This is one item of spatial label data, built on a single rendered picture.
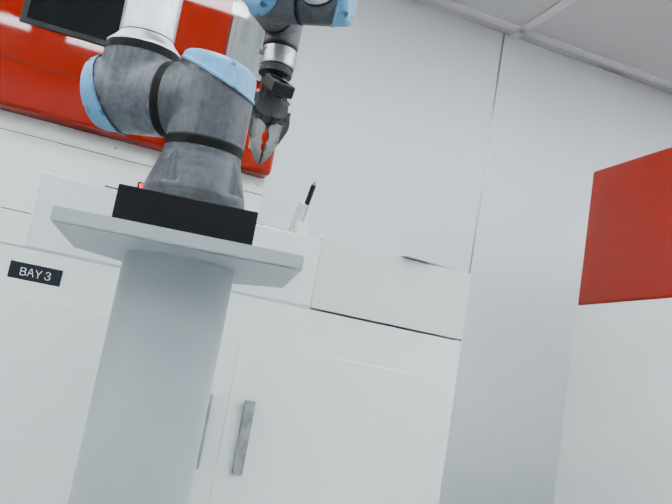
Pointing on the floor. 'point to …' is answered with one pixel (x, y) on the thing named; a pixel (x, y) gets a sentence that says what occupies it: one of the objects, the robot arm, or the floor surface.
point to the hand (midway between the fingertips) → (260, 156)
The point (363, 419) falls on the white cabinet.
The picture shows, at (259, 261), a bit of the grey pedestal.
